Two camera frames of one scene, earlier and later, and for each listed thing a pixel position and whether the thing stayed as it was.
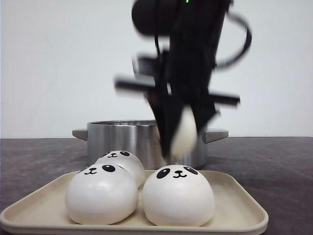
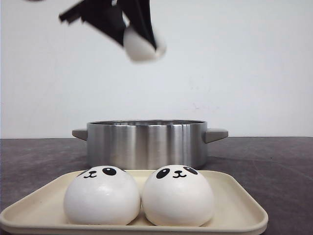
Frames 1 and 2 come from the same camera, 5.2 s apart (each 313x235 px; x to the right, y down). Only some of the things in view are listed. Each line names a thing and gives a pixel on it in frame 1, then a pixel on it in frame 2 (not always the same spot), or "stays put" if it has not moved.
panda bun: x=102 y=194 stays put
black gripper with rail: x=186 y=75 to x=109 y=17
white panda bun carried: x=184 y=141 to x=139 y=50
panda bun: x=178 y=196 stays put
